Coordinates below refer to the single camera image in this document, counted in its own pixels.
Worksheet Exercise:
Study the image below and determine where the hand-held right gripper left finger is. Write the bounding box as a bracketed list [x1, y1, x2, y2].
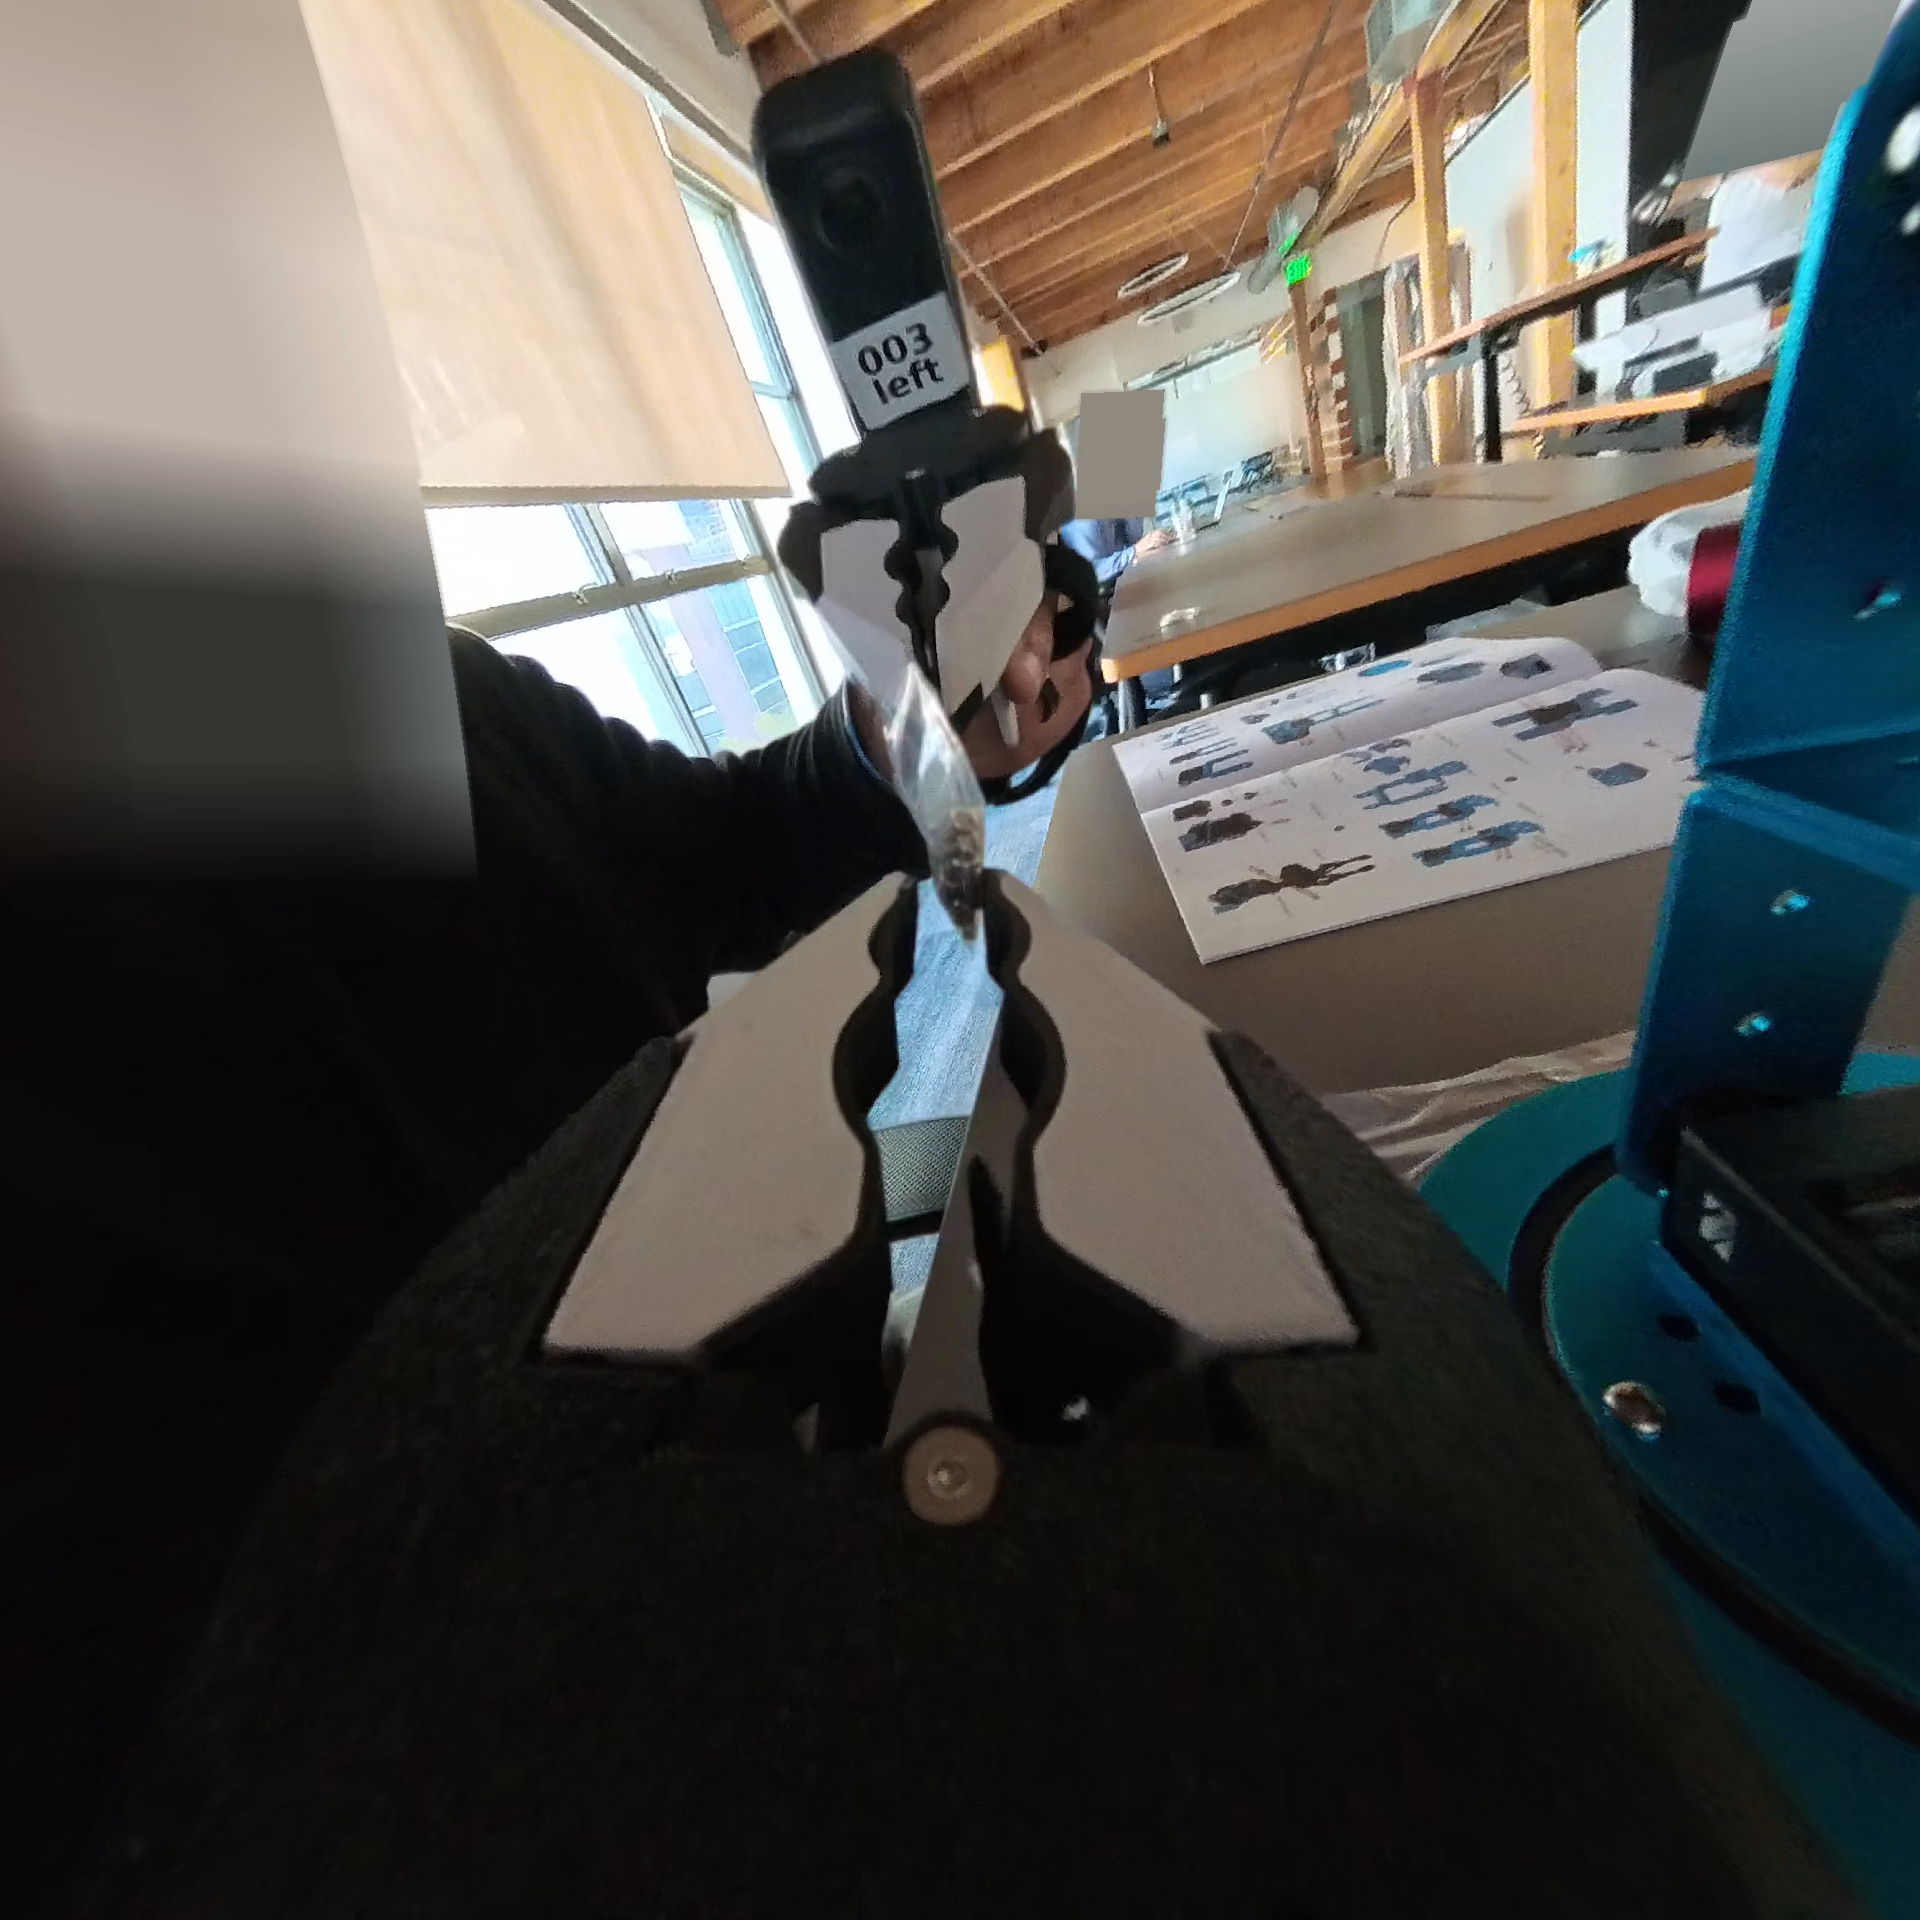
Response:
[544, 877, 924, 1418]

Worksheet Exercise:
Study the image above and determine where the person's left hand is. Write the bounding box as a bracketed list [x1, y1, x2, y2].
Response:
[996, 592, 1070, 745]

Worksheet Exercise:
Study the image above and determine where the large clear plastic bag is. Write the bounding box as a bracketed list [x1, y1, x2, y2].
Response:
[1318, 1036, 1641, 1190]

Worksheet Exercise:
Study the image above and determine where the wooden standing desk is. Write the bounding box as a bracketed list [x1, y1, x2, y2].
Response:
[1395, 224, 1718, 465]

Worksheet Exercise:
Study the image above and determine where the person's left forearm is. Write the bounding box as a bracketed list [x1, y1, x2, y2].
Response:
[450, 626, 933, 1022]

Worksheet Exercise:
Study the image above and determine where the wooden ceiling post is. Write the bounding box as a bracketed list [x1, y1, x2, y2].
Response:
[1529, 0, 1586, 425]
[1410, 76, 1466, 465]

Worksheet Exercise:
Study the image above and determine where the person's black clothed torso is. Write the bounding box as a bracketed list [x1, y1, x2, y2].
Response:
[0, 854, 693, 1920]

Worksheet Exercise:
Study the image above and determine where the clear screw packet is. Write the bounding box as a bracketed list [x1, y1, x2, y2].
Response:
[877, 671, 995, 943]

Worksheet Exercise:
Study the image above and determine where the office window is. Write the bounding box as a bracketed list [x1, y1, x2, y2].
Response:
[427, 180, 846, 753]

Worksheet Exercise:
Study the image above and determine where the blue toy robot arm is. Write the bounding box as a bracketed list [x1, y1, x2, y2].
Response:
[1418, 0, 1920, 1920]

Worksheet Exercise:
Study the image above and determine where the black office chair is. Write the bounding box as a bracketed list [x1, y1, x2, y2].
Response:
[866, 1118, 977, 1225]

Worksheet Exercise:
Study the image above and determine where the wooden office desk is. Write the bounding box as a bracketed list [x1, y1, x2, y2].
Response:
[1100, 448, 1761, 682]

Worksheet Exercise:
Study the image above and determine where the open instruction booklet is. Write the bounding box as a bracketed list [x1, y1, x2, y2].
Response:
[1114, 638, 1713, 964]

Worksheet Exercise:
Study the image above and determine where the white window blind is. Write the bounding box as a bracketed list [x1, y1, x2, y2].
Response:
[299, 0, 793, 505]

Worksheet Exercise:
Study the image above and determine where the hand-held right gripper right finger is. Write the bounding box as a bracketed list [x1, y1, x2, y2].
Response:
[984, 873, 1361, 1426]

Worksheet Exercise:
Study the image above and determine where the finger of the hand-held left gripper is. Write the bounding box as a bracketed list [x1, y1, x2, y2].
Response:
[934, 479, 1048, 722]
[816, 514, 941, 711]

